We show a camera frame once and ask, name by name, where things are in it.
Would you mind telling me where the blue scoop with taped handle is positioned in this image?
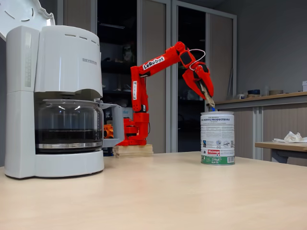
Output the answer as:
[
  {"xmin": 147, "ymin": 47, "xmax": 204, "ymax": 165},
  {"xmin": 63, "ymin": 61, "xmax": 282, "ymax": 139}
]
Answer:
[{"xmin": 200, "ymin": 81, "xmax": 216, "ymax": 113}]

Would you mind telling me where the white green coffee can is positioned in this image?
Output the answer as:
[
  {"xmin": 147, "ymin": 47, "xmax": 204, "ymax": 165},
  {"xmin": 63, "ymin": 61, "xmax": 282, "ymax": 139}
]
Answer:
[{"xmin": 200, "ymin": 111, "xmax": 236, "ymax": 166}]

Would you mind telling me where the white drip coffee maker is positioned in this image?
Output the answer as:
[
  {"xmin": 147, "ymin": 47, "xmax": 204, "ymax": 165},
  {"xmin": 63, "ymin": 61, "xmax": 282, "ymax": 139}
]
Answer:
[{"xmin": 0, "ymin": 0, "xmax": 105, "ymax": 179}]

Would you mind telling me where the beige metal storage cabinet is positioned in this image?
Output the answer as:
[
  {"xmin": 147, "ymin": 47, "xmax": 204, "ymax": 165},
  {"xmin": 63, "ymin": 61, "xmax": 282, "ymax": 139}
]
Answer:
[{"xmin": 57, "ymin": 0, "xmax": 238, "ymax": 154}]

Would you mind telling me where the low wooden top sideboard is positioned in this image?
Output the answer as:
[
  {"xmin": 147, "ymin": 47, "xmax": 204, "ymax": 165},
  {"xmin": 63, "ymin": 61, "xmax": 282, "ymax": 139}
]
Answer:
[{"xmin": 212, "ymin": 92, "xmax": 307, "ymax": 166}]

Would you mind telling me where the wooden base block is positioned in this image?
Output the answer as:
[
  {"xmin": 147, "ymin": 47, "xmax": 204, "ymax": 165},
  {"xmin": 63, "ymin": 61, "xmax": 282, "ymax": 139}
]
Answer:
[{"xmin": 112, "ymin": 143, "xmax": 154, "ymax": 159}]

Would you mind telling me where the small wooden side table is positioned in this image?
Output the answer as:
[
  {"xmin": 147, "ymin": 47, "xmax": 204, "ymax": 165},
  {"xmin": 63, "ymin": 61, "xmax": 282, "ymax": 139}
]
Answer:
[{"xmin": 254, "ymin": 141, "xmax": 307, "ymax": 165}]

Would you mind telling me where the crumpled white tissue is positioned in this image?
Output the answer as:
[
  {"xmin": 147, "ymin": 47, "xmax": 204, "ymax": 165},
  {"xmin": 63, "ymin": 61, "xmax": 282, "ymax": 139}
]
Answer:
[{"xmin": 272, "ymin": 131, "xmax": 307, "ymax": 144}]

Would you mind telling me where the orange printed clamp part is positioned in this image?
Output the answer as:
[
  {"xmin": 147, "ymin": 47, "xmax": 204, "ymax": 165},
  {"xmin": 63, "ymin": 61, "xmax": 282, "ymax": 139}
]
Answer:
[{"xmin": 103, "ymin": 124, "xmax": 115, "ymax": 139}]

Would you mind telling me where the white gripper wire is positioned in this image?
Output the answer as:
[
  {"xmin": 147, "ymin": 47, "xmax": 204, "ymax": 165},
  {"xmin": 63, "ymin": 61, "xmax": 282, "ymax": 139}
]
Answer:
[{"xmin": 188, "ymin": 49, "xmax": 206, "ymax": 71}]

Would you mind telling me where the glass carafe grey handle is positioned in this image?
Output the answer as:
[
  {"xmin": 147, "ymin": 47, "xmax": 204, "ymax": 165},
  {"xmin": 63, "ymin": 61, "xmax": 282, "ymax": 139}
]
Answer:
[{"xmin": 35, "ymin": 99, "xmax": 125, "ymax": 154}]

